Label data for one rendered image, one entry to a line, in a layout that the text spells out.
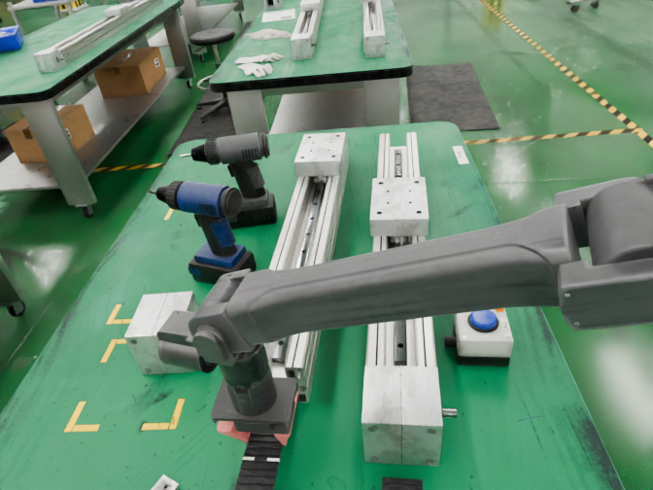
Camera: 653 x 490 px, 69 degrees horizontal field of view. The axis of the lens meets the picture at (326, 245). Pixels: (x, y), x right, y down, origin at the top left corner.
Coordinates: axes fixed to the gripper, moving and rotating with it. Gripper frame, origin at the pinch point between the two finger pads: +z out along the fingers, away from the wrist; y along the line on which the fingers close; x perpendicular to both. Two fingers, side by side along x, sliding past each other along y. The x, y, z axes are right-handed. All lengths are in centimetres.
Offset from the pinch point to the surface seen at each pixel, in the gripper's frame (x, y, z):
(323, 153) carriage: -69, 0, -10
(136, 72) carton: -330, 189, 41
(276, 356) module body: -11.9, 0.6, -2.9
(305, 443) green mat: -0.9, -5.1, 2.8
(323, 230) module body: -41.9, -3.3, -5.7
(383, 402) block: -1.7, -16.3, -6.7
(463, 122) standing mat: -293, -64, 79
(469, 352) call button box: -15.8, -29.3, -0.6
